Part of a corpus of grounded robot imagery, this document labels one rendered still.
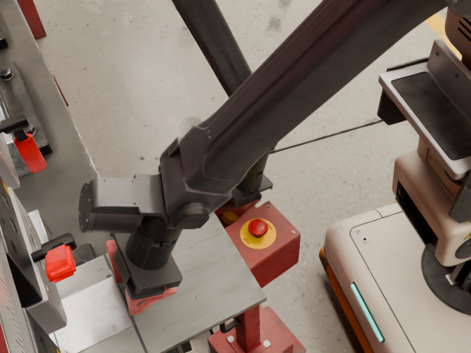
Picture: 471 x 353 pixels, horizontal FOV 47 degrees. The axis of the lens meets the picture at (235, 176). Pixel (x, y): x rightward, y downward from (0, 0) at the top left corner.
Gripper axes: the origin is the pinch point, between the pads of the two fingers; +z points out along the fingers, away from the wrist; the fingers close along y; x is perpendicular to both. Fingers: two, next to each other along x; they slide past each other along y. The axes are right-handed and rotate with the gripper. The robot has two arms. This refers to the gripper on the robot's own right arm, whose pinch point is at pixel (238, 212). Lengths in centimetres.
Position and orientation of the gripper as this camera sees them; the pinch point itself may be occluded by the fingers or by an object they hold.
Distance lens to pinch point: 118.7
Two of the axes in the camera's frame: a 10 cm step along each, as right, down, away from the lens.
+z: -1.7, 7.2, 6.7
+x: 5.9, 6.2, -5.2
